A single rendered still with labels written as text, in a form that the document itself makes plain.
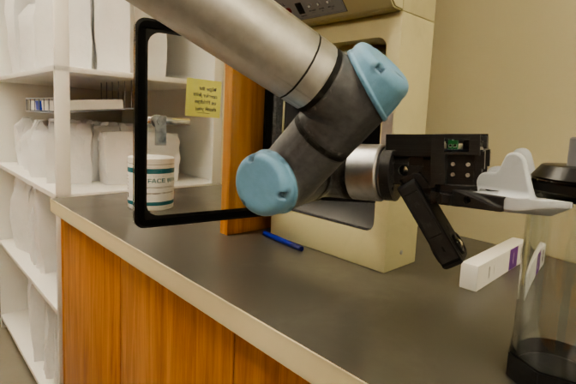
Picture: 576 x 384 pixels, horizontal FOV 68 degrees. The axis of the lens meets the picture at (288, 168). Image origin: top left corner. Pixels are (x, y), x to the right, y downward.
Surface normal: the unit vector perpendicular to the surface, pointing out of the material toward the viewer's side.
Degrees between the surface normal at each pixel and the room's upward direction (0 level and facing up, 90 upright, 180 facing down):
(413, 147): 90
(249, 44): 117
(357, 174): 87
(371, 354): 0
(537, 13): 90
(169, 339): 90
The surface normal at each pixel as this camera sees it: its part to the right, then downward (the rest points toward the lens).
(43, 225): 0.33, 0.02
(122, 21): 0.08, 0.22
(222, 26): 0.09, 0.55
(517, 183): -0.90, 0.04
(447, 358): 0.04, -0.99
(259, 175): -0.52, 0.11
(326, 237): -0.73, 0.04
